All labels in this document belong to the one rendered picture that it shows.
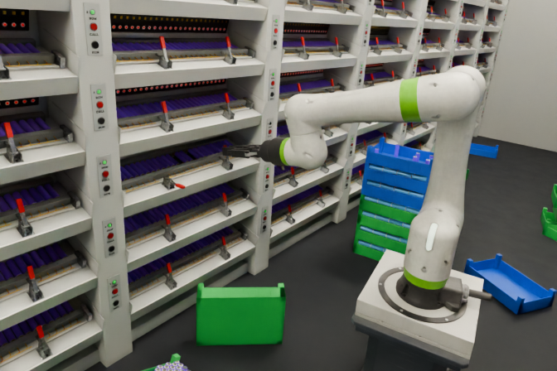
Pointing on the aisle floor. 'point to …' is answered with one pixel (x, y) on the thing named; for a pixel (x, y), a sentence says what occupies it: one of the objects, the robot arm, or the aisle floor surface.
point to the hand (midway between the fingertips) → (232, 150)
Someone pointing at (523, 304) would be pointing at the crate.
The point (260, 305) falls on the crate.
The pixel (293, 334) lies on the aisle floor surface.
